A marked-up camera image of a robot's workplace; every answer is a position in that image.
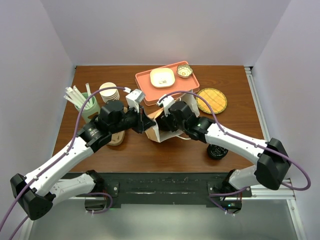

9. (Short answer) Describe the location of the stack of black lids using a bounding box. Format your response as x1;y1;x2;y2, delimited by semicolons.
206;144;229;160

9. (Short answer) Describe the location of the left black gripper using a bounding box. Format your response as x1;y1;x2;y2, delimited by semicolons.
110;103;156;134

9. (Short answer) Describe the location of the green straw holder cup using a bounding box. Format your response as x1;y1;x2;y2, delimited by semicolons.
81;96;101;123

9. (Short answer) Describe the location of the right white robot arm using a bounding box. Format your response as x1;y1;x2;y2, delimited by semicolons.
157;98;291;197

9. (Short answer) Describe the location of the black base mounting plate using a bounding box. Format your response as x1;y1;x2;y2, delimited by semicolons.
74;172;251;209

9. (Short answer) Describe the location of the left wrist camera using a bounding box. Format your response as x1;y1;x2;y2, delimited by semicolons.
123;87;145;113

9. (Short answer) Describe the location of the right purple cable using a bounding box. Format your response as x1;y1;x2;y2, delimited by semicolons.
159;91;312;215

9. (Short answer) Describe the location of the round woven yellow coaster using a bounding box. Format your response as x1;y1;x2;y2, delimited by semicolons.
196;88;228;114

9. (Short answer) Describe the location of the brown paper bag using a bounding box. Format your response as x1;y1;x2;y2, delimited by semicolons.
145;90;200;143

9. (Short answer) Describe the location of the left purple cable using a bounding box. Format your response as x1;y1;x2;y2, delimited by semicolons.
0;86;131;240

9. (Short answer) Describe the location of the pink serving tray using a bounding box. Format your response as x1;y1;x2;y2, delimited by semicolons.
134;60;201;107

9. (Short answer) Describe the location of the cream square plate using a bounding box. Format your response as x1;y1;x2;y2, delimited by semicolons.
149;67;176;89

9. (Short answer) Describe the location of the small floral bowl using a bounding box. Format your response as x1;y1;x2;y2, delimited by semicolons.
176;64;193;79

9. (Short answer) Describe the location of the stack of paper cups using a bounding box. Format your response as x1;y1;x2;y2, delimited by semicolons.
99;82;120;103

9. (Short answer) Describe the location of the purple cable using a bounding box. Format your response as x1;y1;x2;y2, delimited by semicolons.
159;91;312;215
0;86;131;240

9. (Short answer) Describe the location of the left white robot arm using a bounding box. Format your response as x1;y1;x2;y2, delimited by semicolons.
10;100;156;220

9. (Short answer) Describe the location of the wrapped white straw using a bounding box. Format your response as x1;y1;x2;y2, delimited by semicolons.
65;87;79;100
63;95;83;109
72;85;92;110

